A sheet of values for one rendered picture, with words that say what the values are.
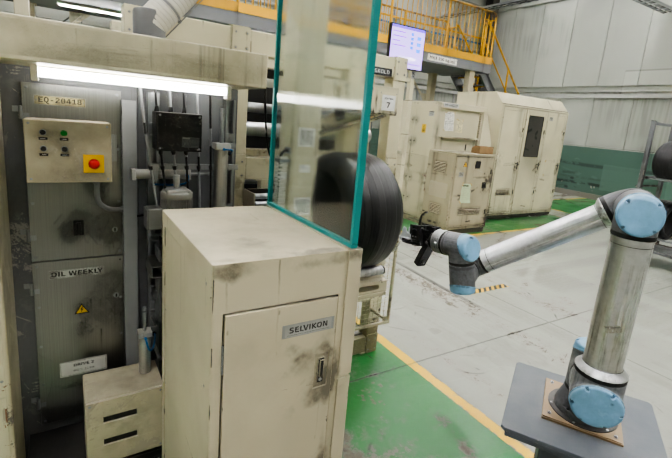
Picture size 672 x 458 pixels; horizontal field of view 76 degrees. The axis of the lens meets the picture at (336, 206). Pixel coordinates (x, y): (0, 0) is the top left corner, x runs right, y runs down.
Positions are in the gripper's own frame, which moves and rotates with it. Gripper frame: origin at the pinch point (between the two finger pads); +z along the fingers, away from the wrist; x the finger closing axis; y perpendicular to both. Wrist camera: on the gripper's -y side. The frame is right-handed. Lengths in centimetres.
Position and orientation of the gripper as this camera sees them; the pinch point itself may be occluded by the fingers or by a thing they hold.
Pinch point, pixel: (401, 238)
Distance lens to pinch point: 181.2
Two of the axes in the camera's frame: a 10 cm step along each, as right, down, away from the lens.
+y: 0.2, -10.0, -1.0
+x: -8.4, 0.4, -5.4
